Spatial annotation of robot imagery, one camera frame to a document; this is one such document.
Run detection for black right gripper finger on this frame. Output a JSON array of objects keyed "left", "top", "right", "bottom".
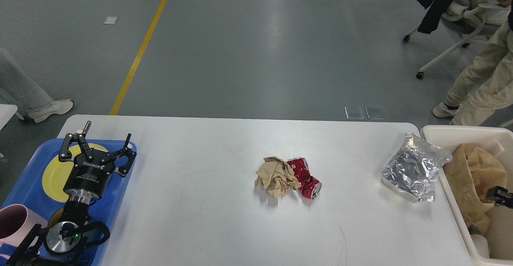
[{"left": 486, "top": 186, "right": 513, "bottom": 209}]

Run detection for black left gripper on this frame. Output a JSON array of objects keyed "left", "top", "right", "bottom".
[{"left": 58, "top": 121, "right": 137, "bottom": 202}]

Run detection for brown paper bag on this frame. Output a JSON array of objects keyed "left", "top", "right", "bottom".
[{"left": 443, "top": 143, "right": 507, "bottom": 234}]

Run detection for yellow plastic plate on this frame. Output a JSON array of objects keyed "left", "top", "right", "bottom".
[{"left": 42, "top": 143, "right": 109, "bottom": 203}]

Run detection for white paper cup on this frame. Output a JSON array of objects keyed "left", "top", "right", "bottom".
[{"left": 470, "top": 234, "right": 490, "bottom": 258}]

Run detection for crushed clear plastic bottle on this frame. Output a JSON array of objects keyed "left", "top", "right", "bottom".
[{"left": 382, "top": 131, "right": 452, "bottom": 202}]

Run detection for pink ribbed mug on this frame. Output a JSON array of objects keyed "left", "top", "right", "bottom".
[{"left": 0, "top": 204, "right": 48, "bottom": 264}]

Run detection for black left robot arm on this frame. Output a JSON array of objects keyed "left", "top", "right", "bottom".
[{"left": 1, "top": 121, "right": 136, "bottom": 266}]

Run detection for passer-by white shoe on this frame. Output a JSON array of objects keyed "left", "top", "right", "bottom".
[{"left": 0, "top": 48, "right": 74, "bottom": 124}]

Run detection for blue plastic tray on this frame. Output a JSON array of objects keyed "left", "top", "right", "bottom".
[{"left": 1, "top": 139, "right": 135, "bottom": 266}]

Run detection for white cart leg with caster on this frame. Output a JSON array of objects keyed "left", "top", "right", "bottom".
[{"left": 0, "top": 93, "right": 32, "bottom": 124}]

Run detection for small white side table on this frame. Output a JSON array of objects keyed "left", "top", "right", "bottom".
[{"left": 0, "top": 104, "right": 18, "bottom": 130}]

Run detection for person in beige trousers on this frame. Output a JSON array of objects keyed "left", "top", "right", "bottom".
[{"left": 432, "top": 13, "right": 513, "bottom": 127}]

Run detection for clear floor plate right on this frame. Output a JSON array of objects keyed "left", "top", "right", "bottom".
[{"left": 365, "top": 107, "right": 386, "bottom": 120}]

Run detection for clear floor plate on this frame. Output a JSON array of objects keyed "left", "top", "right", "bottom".
[
  {"left": 365, "top": 107, "right": 386, "bottom": 120},
  {"left": 344, "top": 107, "right": 365, "bottom": 120}
]

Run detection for clear floor plate left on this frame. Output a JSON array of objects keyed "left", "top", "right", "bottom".
[{"left": 344, "top": 107, "right": 365, "bottom": 120}]

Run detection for white wheeled chair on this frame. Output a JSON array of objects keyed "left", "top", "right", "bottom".
[{"left": 402, "top": 0, "right": 511, "bottom": 79}]

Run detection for crumpled brown paper ball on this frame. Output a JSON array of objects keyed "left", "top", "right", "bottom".
[{"left": 254, "top": 156, "right": 301, "bottom": 198}]

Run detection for crushed red soda can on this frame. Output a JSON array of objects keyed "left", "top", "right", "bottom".
[{"left": 287, "top": 157, "right": 322, "bottom": 200}]

